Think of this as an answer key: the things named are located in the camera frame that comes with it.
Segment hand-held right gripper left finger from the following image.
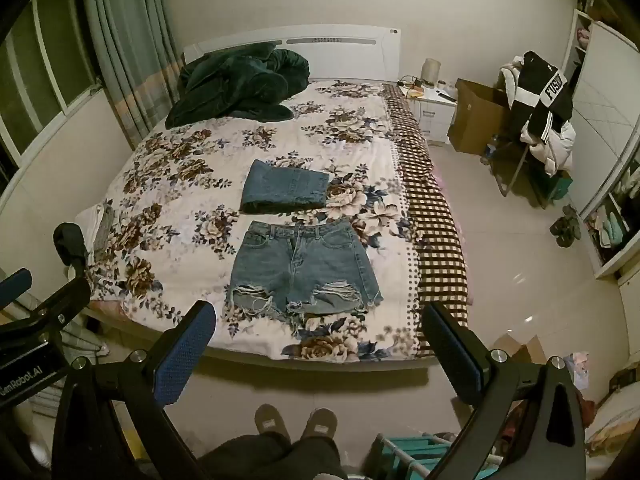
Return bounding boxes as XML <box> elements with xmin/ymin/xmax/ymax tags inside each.
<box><xmin>52</xmin><ymin>301</ymin><xmax>217</xmax><ymax>480</ymax></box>

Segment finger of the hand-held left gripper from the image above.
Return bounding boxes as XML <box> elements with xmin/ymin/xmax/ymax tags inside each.
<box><xmin>0</xmin><ymin>222</ymin><xmax>93</xmax><ymax>348</ymax></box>
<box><xmin>0</xmin><ymin>269</ymin><xmax>33</xmax><ymax>307</ymax></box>

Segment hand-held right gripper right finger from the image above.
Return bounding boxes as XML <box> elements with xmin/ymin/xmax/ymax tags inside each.
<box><xmin>422</xmin><ymin>301</ymin><xmax>586</xmax><ymax>480</ymax></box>

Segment ripped denim shorts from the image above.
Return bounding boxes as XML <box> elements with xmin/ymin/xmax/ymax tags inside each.
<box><xmin>225</xmin><ymin>220</ymin><xmax>385</xmax><ymax>318</ymax></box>

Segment white grey cloth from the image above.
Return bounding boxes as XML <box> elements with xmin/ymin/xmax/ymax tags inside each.
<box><xmin>75</xmin><ymin>200</ymin><xmax>116</xmax><ymax>261</ymax></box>

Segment flat cardboard piece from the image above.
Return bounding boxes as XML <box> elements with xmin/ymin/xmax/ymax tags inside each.
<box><xmin>492</xmin><ymin>334</ymin><xmax>546</xmax><ymax>366</ymax></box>

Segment teal metal rack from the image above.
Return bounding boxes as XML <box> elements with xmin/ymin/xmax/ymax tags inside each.
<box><xmin>372</xmin><ymin>432</ymin><xmax>496</xmax><ymax>480</ymax></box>

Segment grey slipper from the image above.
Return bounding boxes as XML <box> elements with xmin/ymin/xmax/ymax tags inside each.
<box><xmin>254</xmin><ymin>404</ymin><xmax>292</xmax><ymax>443</ymax></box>
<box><xmin>302</xmin><ymin>408</ymin><xmax>338</xmax><ymax>443</ymax></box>

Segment person's dark trouser legs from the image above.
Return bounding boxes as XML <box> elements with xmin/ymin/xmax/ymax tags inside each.
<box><xmin>197</xmin><ymin>432</ymin><xmax>348</xmax><ymax>480</ymax></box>

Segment bed with floral sheet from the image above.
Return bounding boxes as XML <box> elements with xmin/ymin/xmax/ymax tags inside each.
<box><xmin>75</xmin><ymin>24</ymin><xmax>473</xmax><ymax>368</ymax></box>

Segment brown checked bed cloth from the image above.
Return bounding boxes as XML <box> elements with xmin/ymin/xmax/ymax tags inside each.
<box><xmin>382</xmin><ymin>82</ymin><xmax>473</xmax><ymax>356</ymax></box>

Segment pile of mixed cloths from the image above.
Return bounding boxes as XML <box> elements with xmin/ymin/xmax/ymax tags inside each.
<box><xmin>565</xmin><ymin>350</ymin><xmax>640</xmax><ymax>456</ymax></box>

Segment pair of dark shoes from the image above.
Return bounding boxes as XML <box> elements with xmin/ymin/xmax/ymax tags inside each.
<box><xmin>550</xmin><ymin>204</ymin><xmax>583</xmax><ymax>248</ymax></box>

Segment white framed window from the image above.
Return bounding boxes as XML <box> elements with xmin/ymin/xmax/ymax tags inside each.
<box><xmin>0</xmin><ymin>0</ymin><xmax>103</xmax><ymax>161</ymax></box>

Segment folded blue jeans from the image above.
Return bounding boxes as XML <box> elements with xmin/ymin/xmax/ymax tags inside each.
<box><xmin>239</xmin><ymin>159</ymin><xmax>331</xmax><ymax>214</ymax></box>

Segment teal storage box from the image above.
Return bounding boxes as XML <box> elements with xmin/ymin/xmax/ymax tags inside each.
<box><xmin>530</xmin><ymin>167</ymin><xmax>573</xmax><ymax>206</ymax></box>

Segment plastic water bottle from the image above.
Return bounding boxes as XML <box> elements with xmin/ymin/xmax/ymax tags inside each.
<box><xmin>481</xmin><ymin>135</ymin><xmax>501</xmax><ymax>166</ymax></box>

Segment green curtain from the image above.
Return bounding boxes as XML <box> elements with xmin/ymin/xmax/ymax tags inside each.
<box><xmin>82</xmin><ymin>0</ymin><xmax>183</xmax><ymax>148</ymax></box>

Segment dark green blanket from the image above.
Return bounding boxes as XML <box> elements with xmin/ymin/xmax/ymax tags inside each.
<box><xmin>165</xmin><ymin>42</ymin><xmax>312</xmax><ymax>128</ymax></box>

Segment white nightstand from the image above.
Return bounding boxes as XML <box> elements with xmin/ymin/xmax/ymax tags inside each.
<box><xmin>400</xmin><ymin>82</ymin><xmax>458</xmax><ymax>145</ymax></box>

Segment brown cardboard box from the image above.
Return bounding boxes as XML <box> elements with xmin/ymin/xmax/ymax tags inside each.
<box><xmin>447</xmin><ymin>78</ymin><xmax>516</xmax><ymax>156</ymax></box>

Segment black white jacket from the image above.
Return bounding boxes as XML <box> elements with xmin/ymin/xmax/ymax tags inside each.
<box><xmin>510</xmin><ymin>51</ymin><xmax>575</xmax><ymax>143</ymax></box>

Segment white wardrobe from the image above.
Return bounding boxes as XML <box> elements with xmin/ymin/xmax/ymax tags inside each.
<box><xmin>565</xmin><ymin>0</ymin><xmax>640</xmax><ymax>278</ymax></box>

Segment metal frame chair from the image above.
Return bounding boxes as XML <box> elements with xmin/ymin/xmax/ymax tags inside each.
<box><xmin>487</xmin><ymin>135</ymin><xmax>551</xmax><ymax>207</ymax></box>

